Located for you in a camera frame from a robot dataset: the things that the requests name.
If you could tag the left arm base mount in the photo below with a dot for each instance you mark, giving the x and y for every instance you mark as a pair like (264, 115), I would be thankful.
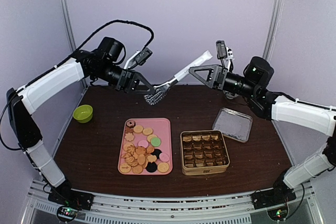
(69, 208)

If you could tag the green plastic bowl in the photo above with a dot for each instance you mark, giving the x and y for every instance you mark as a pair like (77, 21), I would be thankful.
(83, 113)

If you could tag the beige round biscuit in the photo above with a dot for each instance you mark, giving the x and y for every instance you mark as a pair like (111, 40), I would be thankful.
(138, 129)
(147, 131)

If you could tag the green sandwich cookie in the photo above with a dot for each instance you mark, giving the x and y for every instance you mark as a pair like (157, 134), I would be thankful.
(155, 141)

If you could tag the black sandwich cookie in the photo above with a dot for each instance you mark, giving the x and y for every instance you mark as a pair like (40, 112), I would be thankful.
(156, 153)
(151, 167)

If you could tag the pink sandwich cookie upper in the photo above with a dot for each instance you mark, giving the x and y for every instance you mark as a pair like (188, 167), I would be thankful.
(143, 143)

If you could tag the silver tin lid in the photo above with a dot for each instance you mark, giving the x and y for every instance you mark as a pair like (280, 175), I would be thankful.
(234, 125)

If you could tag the gold cookie tin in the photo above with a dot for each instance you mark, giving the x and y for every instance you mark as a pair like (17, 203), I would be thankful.
(203, 153)

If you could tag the pink plastic tray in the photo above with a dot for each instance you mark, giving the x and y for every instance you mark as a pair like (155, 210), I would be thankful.
(138, 157)

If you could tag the metal serving tongs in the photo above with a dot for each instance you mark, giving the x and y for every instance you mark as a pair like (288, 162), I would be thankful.
(162, 89)

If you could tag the pink sandwich cookie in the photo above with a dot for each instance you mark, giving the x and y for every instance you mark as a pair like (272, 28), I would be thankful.
(143, 143)
(164, 157)

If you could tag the right aluminium frame post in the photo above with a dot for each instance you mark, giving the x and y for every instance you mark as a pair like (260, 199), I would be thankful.
(272, 29)

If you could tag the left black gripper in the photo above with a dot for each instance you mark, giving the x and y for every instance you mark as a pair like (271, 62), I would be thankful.
(128, 81)

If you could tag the pink sandwich cookie lower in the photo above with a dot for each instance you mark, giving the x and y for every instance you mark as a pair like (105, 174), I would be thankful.
(164, 157)

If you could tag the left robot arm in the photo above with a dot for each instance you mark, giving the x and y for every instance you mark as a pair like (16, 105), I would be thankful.
(101, 63)

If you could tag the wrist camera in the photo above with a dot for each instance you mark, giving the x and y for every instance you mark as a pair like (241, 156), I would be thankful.
(138, 59)
(223, 52)

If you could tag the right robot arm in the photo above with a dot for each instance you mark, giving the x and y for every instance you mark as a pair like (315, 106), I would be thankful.
(313, 125)

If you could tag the chocolate sprinkle donut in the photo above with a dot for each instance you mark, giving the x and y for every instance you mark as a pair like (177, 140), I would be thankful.
(130, 123)

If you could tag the black sandwich cookie upper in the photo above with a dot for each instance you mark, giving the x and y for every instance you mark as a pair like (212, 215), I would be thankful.
(156, 153)

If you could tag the beige round biscuit corner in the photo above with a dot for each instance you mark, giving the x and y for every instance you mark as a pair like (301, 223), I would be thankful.
(163, 167)

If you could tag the beige round biscuit top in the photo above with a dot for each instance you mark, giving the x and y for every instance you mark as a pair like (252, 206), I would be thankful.
(138, 129)

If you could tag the left aluminium frame post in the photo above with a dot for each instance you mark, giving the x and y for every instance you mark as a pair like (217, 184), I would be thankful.
(68, 26)

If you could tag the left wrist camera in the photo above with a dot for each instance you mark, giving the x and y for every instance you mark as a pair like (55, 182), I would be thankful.
(138, 59)

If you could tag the black sandwich cookie lower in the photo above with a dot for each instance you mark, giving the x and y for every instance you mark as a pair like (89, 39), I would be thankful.
(151, 167)

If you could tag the aluminium frame post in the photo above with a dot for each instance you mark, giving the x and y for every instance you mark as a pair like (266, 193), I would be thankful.
(68, 26)
(272, 29)

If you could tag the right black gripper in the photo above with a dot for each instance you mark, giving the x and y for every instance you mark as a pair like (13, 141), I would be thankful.
(217, 77)

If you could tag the biscuit with pink stick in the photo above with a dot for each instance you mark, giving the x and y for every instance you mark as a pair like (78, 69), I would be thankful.
(125, 168)

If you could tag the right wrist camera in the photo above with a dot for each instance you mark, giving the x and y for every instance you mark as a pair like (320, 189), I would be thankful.
(223, 52)

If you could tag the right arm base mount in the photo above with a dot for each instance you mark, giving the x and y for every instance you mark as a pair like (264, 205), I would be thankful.
(275, 202)

